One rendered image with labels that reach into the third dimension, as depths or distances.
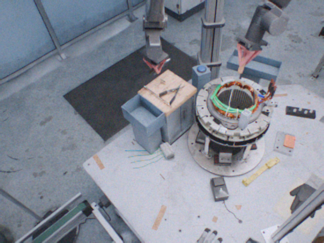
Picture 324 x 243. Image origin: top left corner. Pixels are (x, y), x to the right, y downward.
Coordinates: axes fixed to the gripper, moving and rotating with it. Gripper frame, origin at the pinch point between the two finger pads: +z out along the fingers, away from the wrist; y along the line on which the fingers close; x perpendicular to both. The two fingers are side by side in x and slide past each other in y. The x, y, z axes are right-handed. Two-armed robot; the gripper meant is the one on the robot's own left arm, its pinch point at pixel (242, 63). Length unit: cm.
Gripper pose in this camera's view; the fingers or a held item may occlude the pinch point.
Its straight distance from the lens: 105.7
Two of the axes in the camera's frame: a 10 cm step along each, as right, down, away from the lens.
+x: -5.5, -6.0, 5.8
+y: 8.1, -2.1, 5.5
